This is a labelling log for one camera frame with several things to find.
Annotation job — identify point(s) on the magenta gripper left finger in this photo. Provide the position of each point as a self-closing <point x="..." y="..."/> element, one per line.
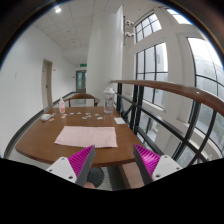
<point x="75" y="168"/>

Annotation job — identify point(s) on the pink towel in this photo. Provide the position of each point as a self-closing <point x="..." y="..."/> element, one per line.
<point x="79" y="136"/>

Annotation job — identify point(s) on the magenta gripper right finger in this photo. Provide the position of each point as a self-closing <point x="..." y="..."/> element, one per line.
<point x="153" y="166"/>

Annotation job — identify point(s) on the dark door at corridor end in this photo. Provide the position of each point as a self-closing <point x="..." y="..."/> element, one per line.
<point x="81" y="81"/>

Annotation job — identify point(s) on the black table pedestal base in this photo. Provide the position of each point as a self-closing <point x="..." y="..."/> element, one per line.
<point x="96" y="176"/>

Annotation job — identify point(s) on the white paper card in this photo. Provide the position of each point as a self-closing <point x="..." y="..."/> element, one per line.
<point x="119" y="121"/>

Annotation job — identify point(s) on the white side door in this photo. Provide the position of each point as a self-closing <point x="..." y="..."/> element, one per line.
<point x="46" y="83"/>

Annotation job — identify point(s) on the clear water jug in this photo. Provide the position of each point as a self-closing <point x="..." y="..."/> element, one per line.
<point x="109" y="94"/>

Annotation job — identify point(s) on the small sanitizer bottle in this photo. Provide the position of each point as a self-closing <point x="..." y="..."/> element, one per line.
<point x="61" y="106"/>

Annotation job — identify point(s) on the green exit sign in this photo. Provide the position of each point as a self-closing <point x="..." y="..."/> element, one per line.
<point x="83" y="65"/>

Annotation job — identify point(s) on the wooden chair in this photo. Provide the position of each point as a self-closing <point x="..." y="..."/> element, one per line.
<point x="83" y="96"/>

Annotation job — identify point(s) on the wooden handrail with black railing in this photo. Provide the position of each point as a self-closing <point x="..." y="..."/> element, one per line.
<point x="183" y="122"/>

